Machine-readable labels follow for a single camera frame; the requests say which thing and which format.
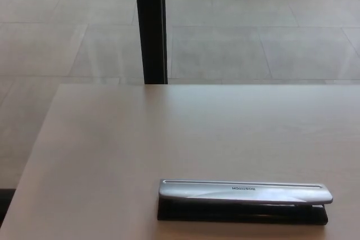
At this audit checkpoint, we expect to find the silver black Bostitch hole punch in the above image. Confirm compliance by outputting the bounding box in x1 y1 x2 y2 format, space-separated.
156 178 334 227

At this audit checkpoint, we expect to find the black vertical metal post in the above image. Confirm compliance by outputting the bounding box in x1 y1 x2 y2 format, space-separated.
133 0 169 85

